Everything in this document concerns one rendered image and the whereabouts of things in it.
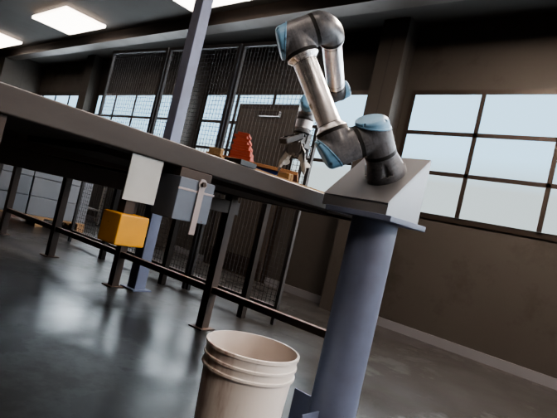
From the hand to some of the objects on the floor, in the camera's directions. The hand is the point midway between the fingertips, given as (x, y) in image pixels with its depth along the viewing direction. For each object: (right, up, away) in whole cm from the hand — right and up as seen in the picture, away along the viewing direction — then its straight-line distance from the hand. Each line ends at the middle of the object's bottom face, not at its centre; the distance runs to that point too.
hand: (289, 172), depth 215 cm
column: (+11, -103, -38) cm, 110 cm away
